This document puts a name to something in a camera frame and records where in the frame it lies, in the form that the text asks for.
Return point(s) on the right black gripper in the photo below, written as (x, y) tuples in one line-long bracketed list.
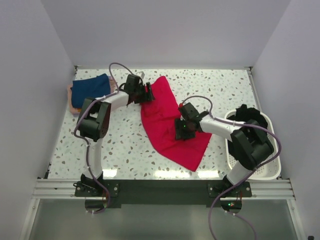
[(179, 133)]

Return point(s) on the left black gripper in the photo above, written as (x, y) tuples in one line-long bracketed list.
[(147, 96)]

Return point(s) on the red t shirt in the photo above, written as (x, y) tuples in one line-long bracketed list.
[(158, 119)]

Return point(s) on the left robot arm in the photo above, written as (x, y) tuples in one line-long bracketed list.
[(92, 126)]

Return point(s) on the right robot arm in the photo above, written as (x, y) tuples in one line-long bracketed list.
[(249, 155)]

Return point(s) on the folded blue t shirt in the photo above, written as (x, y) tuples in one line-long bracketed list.
[(95, 87)]

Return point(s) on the black t shirt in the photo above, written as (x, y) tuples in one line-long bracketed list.
[(245, 114)]

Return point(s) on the folded pink t shirt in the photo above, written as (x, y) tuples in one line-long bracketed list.
[(75, 111)]

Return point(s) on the white perforated tray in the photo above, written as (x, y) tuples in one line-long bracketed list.
[(269, 171)]

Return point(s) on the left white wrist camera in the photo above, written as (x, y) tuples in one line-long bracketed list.
[(141, 74)]

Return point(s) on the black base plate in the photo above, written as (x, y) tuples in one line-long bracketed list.
[(117, 193)]

